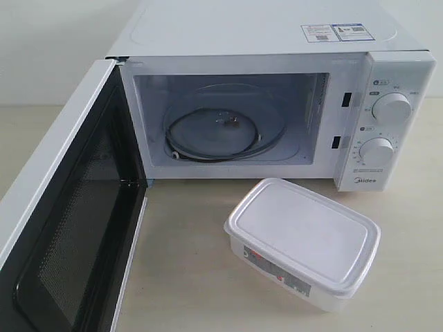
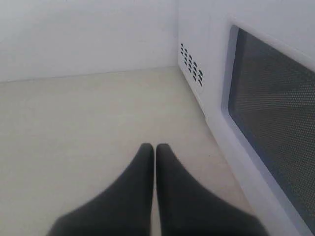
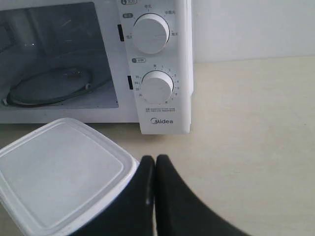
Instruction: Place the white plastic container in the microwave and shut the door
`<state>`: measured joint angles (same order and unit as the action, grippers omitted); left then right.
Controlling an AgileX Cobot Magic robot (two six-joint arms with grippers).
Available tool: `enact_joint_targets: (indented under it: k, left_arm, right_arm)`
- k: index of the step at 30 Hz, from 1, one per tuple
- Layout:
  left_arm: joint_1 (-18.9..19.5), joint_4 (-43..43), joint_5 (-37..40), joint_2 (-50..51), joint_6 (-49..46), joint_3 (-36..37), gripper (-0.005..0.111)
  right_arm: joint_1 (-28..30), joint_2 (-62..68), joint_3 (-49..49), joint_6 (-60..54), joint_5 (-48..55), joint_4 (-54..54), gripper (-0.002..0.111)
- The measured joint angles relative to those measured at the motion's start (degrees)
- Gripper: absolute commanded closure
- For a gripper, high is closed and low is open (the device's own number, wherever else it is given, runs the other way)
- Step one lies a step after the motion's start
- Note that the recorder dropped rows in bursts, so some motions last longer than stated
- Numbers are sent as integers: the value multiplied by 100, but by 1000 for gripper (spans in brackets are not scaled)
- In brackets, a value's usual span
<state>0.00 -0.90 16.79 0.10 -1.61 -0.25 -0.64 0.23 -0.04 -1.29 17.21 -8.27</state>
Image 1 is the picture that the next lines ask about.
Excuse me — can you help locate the white microwave door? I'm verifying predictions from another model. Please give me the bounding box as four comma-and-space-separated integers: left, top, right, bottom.
1, 58, 147, 331

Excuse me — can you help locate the lower white control knob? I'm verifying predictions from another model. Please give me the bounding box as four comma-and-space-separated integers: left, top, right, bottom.
359, 138, 394, 166

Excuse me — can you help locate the upper white control knob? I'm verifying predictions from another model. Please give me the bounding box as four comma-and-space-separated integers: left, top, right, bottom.
372, 93, 412, 125

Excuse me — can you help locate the white and blue label sticker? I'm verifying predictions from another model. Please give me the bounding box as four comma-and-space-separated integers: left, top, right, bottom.
301, 23, 375, 43

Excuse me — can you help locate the white plastic food container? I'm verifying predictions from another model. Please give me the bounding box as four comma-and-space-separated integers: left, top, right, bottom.
224, 178, 381, 312

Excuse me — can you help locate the white control knob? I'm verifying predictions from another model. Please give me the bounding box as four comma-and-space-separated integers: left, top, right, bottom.
372, 93, 412, 125
359, 138, 394, 166

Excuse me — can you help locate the white microwave oven body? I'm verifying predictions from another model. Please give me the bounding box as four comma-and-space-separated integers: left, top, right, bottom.
107, 1, 436, 192

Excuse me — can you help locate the black turntable roller ring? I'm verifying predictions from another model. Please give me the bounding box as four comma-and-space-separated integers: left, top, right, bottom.
165, 109, 289, 163

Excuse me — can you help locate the glass turntable plate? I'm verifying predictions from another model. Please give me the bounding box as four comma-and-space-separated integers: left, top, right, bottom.
163, 84, 287, 163

